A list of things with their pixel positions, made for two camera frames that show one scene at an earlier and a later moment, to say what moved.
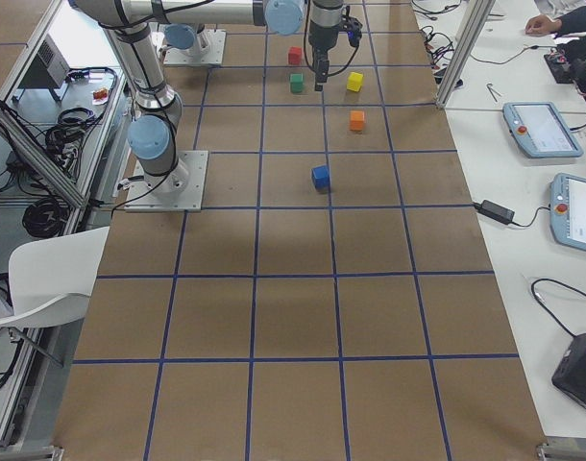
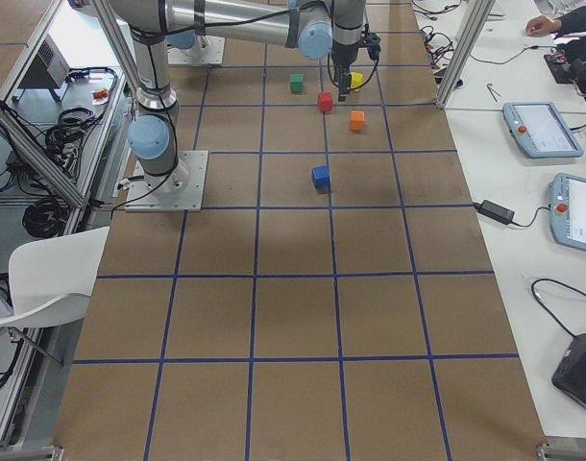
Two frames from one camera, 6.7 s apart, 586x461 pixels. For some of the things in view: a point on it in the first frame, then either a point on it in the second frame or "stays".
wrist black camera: x=353 y=28 → x=371 y=41
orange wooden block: x=356 y=120 stays
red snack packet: x=100 y=97 stays
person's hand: x=542 y=24 stays
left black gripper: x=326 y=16 → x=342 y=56
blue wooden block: x=321 y=178 stays
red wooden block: x=295 y=55 → x=325 y=101
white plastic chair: x=51 y=280 stays
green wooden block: x=296 y=83 stays
